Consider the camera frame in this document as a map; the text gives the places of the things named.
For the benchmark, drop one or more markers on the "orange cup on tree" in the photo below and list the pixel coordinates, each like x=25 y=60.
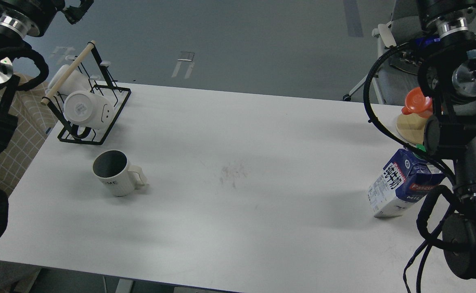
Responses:
x=418 y=103

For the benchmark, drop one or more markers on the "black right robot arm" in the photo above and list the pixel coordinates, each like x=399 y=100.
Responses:
x=447 y=74

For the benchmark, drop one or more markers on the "white smiley mug on rack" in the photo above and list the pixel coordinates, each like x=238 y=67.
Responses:
x=87 y=109

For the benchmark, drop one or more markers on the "grey office chair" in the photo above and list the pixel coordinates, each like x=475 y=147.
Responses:
x=398 y=75

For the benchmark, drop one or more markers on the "blue white milk carton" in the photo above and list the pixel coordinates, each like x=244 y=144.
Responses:
x=404 y=180

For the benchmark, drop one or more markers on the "black wire cup rack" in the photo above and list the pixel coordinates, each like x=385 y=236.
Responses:
x=90 y=63

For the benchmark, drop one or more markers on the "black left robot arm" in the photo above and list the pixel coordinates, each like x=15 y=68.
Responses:
x=18 y=19

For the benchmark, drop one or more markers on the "wooden mug tree stand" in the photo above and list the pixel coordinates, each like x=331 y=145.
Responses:
x=411 y=128

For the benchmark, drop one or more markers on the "white ribbed mug dark interior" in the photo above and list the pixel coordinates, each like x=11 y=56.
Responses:
x=115 y=171

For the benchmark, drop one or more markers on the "checkered beige cloth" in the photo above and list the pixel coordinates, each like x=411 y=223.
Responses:
x=35 y=122

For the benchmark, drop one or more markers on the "white mug behind rack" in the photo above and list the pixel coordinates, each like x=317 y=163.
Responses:
x=75 y=82

